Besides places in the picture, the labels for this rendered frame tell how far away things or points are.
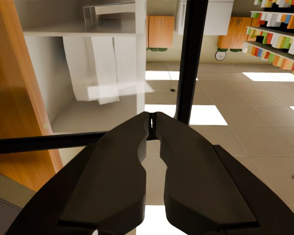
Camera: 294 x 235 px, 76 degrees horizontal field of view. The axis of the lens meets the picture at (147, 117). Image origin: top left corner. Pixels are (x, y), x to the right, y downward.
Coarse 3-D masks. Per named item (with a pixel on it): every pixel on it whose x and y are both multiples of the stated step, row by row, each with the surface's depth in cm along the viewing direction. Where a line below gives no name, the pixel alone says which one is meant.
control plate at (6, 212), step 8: (0, 200) 25; (0, 208) 25; (8, 208) 25; (16, 208) 26; (0, 216) 24; (8, 216) 25; (16, 216) 25; (0, 224) 24; (8, 224) 24; (0, 232) 23
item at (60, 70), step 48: (0, 0) 17; (48, 0) 18; (96, 0) 18; (144, 0) 19; (0, 48) 19; (48, 48) 20; (96, 48) 20; (144, 48) 21; (0, 96) 21; (48, 96) 22; (96, 96) 23; (144, 96) 24
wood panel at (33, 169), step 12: (0, 156) 33; (12, 156) 33; (24, 156) 33; (36, 156) 33; (48, 156) 33; (60, 156) 36; (0, 168) 34; (12, 168) 34; (24, 168) 34; (36, 168) 34; (48, 168) 34; (60, 168) 36; (24, 180) 36; (36, 180) 36; (48, 180) 36
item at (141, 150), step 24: (144, 120) 11; (120, 144) 9; (144, 144) 10; (96, 168) 8; (120, 168) 8; (144, 168) 8; (96, 192) 7; (120, 192) 7; (144, 192) 7; (72, 216) 6; (96, 216) 6; (120, 216) 6; (144, 216) 7
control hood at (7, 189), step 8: (0, 176) 27; (0, 184) 26; (8, 184) 27; (16, 184) 28; (0, 192) 26; (8, 192) 27; (16, 192) 27; (24, 192) 28; (32, 192) 29; (8, 200) 26; (16, 200) 27; (24, 200) 27
